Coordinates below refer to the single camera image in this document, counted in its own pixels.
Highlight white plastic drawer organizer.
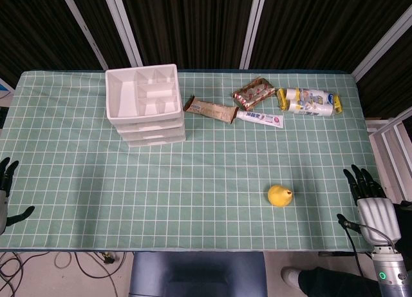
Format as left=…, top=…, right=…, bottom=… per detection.
left=105, top=63, right=187, bottom=148

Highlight dark blue chair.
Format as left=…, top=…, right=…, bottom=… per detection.
left=128, top=251, right=268, bottom=297

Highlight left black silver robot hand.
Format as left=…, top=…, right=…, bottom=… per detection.
left=0, top=157, right=35, bottom=236

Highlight white toothpaste tube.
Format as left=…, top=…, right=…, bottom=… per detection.
left=234, top=109, right=285, bottom=129

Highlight black trouser leg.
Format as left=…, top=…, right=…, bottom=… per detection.
left=297, top=267, right=384, bottom=297

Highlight black floor cables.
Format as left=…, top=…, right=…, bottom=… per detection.
left=0, top=251, right=129, bottom=297

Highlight white metal rack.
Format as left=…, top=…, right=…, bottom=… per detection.
left=366, top=106, right=412, bottom=204

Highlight white bag rolls pack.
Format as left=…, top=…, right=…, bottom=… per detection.
left=276, top=87, right=342, bottom=118

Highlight green checked tablecloth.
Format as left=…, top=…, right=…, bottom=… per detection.
left=0, top=70, right=379, bottom=253

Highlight white shoe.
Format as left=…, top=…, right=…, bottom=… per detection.
left=281, top=266, right=303, bottom=290

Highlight right hand cable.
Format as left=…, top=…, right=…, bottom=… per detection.
left=341, top=220, right=397, bottom=278

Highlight brown snack bar wrapper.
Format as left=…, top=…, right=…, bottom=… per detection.
left=183, top=95, right=241, bottom=125

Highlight white frame post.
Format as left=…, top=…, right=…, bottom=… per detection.
left=101, top=0, right=144, bottom=70
left=239, top=0, right=268, bottom=70
left=59, top=0, right=109, bottom=70
left=352, top=3, right=412, bottom=82

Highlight yellow pear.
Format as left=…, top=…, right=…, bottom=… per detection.
left=267, top=184, right=294, bottom=209

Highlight blue white box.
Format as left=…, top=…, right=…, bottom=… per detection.
left=0, top=77, right=15, bottom=100

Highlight gold red snack package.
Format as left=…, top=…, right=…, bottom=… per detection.
left=232, top=77, right=276, bottom=111

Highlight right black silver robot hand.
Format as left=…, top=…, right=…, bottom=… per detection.
left=337, top=164, right=402, bottom=246

